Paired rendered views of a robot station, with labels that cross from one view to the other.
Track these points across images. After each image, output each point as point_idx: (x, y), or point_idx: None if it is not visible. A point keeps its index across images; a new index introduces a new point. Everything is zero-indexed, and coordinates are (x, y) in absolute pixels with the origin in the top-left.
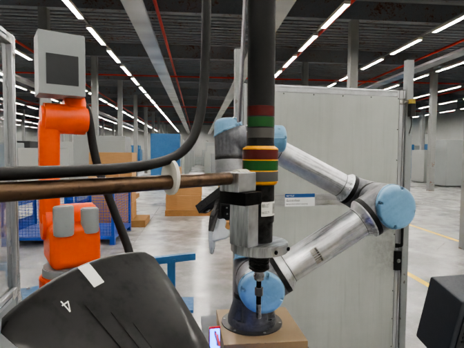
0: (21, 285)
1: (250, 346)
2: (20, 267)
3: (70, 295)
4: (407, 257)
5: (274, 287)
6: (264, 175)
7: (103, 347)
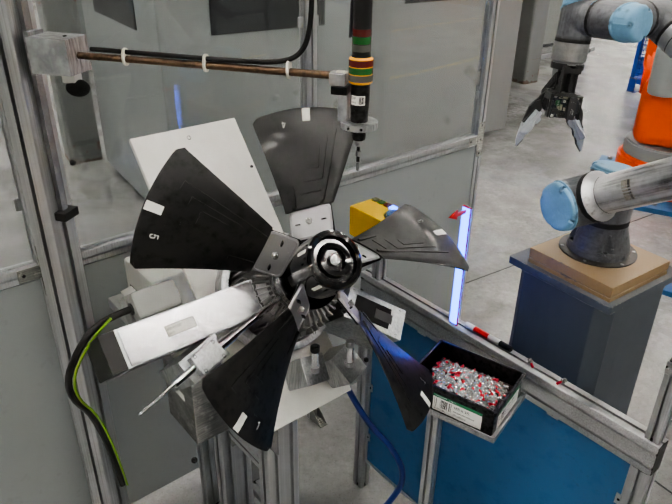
0: (608, 151)
1: (553, 261)
2: (626, 127)
3: (287, 120)
4: None
5: (565, 205)
6: (351, 77)
7: (288, 150)
